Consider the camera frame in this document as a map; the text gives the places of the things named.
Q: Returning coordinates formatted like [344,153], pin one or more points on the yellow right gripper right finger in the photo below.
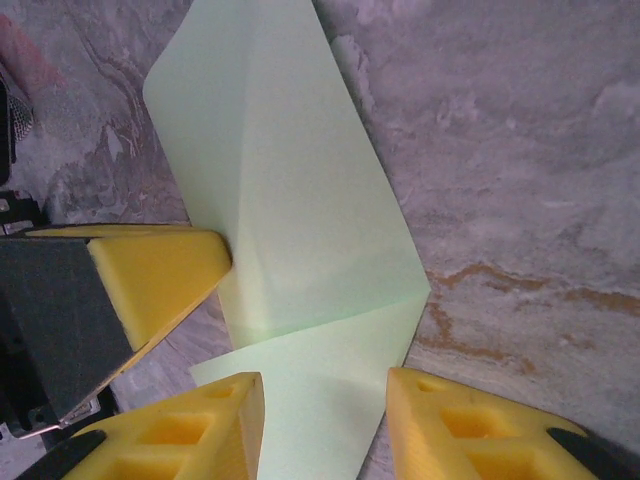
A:
[475,435]

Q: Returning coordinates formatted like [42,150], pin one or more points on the light green paper sheet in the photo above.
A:
[310,200]

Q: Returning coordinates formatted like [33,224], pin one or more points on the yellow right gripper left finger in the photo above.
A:
[200,435]

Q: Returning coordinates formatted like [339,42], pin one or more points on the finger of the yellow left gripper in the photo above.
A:
[150,280]
[110,230]

